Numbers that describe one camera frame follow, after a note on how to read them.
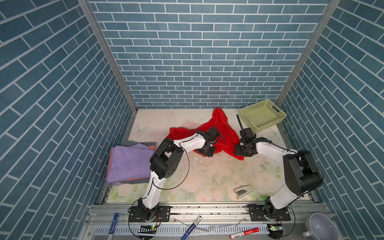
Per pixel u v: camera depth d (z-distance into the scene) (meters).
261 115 1.16
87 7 0.70
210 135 0.77
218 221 0.72
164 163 0.53
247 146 0.71
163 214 0.74
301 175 0.47
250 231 0.68
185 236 0.67
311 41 0.83
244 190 0.80
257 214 0.73
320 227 0.70
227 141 1.04
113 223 0.70
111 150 0.88
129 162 0.81
